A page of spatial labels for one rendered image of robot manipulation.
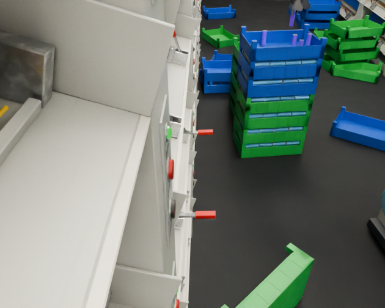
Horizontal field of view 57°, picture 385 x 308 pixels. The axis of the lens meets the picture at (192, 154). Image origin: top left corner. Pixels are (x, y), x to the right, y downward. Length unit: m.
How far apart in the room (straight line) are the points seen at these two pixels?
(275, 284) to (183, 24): 0.69
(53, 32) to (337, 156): 1.72
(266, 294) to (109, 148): 0.85
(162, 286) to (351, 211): 1.31
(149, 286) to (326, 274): 1.06
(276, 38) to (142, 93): 1.52
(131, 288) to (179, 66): 0.52
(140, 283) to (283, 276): 0.76
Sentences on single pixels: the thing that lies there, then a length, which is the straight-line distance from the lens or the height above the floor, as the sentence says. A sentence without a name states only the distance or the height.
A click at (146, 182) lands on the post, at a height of 0.88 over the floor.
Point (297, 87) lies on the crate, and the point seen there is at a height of 0.36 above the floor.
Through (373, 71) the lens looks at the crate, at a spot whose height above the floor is 0.00.
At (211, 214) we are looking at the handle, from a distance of 0.63.
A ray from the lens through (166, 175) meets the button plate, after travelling 0.26.
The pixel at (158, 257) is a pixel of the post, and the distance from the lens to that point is 0.28.
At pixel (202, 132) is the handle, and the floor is 0.57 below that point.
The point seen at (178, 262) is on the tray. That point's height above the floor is 0.54.
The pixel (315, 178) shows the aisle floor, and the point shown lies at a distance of 1.67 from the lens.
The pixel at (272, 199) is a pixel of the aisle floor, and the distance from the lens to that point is 1.52.
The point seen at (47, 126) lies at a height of 0.94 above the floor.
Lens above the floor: 1.02
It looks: 36 degrees down
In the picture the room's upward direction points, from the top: straight up
